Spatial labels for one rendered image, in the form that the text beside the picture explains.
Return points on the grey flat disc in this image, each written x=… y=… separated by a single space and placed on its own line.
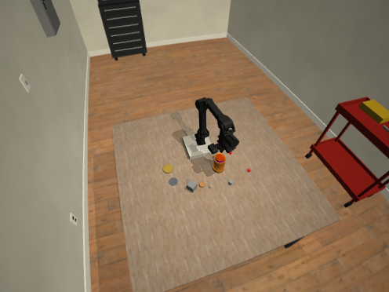
x=173 y=181

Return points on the yellow round disc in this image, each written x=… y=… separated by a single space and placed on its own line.
x=168 y=168

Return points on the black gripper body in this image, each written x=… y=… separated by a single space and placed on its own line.
x=214 y=147

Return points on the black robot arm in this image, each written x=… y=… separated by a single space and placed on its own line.
x=223 y=122

